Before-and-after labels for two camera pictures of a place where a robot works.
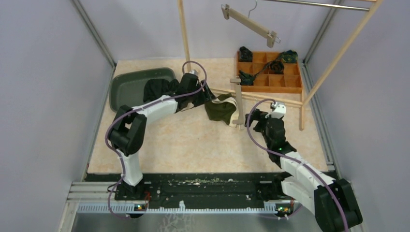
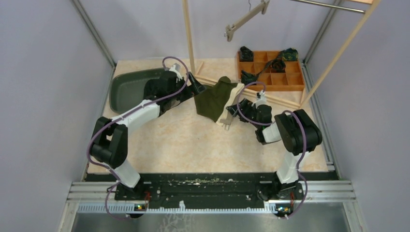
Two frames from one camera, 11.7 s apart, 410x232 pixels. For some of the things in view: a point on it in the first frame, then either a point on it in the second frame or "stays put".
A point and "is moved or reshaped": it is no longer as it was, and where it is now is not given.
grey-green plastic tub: x=127 y=88 stays put
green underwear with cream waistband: x=224 y=108 is moved or reshaped
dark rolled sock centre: x=277 y=66 stays put
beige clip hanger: x=250 y=23 to x=262 y=7
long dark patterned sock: x=289 y=56 stays put
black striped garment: x=158 y=87 stays put
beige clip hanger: x=239 y=121 to x=226 y=122
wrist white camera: x=279 y=110 to x=261 y=99
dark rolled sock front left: x=247 y=79 stays put
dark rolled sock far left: x=245 y=55 stays put
